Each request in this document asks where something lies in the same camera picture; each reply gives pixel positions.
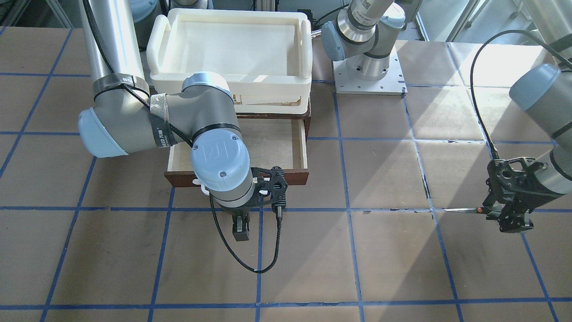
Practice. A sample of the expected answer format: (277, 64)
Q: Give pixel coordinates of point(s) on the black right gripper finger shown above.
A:
(241, 221)

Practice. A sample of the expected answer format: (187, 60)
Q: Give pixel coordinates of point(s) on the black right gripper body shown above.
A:
(235, 211)

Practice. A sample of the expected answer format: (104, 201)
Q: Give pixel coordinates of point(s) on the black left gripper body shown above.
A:
(520, 201)

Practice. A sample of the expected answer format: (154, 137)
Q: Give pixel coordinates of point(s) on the wooden drawer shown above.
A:
(270, 142)

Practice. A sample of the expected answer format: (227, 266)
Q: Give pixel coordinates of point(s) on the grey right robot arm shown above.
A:
(126, 118)

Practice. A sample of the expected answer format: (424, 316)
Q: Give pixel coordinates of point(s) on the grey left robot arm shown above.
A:
(362, 37)

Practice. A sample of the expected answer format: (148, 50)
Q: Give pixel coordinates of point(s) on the dark wooden drawer cabinet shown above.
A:
(272, 109)

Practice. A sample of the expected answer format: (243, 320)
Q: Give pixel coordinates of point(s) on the white plastic tray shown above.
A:
(239, 45)

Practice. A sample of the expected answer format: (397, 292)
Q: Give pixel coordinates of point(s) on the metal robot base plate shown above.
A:
(361, 74)

